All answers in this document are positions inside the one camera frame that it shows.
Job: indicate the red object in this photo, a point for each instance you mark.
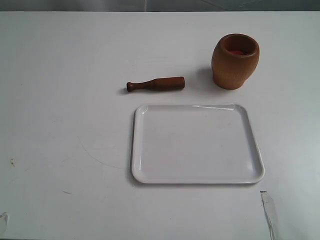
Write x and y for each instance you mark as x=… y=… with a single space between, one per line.
x=237 y=52

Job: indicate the clear tape piece left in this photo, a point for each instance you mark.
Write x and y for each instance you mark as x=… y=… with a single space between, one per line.
x=3 y=222

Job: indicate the white rectangular plastic tray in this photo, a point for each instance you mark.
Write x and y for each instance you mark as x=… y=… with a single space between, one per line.
x=195 y=144

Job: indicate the clear tape strip right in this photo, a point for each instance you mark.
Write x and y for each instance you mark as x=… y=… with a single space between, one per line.
x=270 y=214

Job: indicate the brown wooden pestle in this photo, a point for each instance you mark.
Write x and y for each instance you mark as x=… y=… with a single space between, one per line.
x=158 y=84

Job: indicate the wooden mortar cup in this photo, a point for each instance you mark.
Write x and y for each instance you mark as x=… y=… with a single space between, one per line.
x=230 y=71

